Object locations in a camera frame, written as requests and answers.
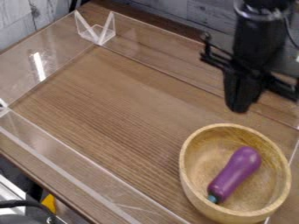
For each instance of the purple toy eggplant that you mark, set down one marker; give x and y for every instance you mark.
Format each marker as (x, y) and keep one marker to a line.
(244, 163)

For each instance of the yellow black device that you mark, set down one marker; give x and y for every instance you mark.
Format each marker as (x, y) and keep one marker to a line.
(66, 214)

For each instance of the brown wooden bowl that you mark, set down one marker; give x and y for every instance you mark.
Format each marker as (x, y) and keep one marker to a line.
(261, 195)

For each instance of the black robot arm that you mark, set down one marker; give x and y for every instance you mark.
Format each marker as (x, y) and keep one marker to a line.
(285, 64)

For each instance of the clear acrylic tray wall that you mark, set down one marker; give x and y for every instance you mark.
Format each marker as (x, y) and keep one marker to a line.
(106, 156)

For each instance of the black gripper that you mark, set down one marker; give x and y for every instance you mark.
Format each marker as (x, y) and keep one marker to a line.
(261, 34)

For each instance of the clear acrylic corner bracket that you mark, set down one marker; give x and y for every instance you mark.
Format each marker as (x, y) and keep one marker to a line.
(100, 34)

